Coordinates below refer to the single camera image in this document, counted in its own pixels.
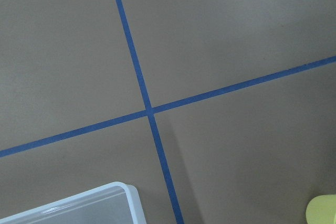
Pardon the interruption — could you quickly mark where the clear plastic storage box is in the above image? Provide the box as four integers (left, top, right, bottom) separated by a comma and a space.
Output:
1, 182, 146, 223

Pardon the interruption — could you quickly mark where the yellow-green plastic object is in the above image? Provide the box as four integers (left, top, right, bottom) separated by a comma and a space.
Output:
306, 195, 335, 224

